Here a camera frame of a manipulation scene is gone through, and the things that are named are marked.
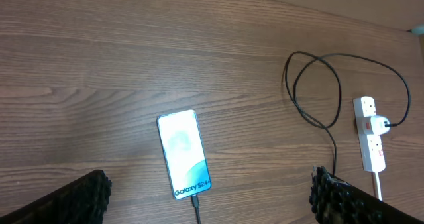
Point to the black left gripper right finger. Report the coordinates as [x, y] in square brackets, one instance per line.
[335, 201]

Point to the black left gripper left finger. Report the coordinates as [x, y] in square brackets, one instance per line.
[83, 201]

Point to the Samsung Galaxy smartphone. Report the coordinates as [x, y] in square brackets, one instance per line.
[184, 153]

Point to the white charger plug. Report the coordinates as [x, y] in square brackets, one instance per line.
[374, 125]

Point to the white power strip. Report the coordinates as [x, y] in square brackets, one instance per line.
[370, 145]

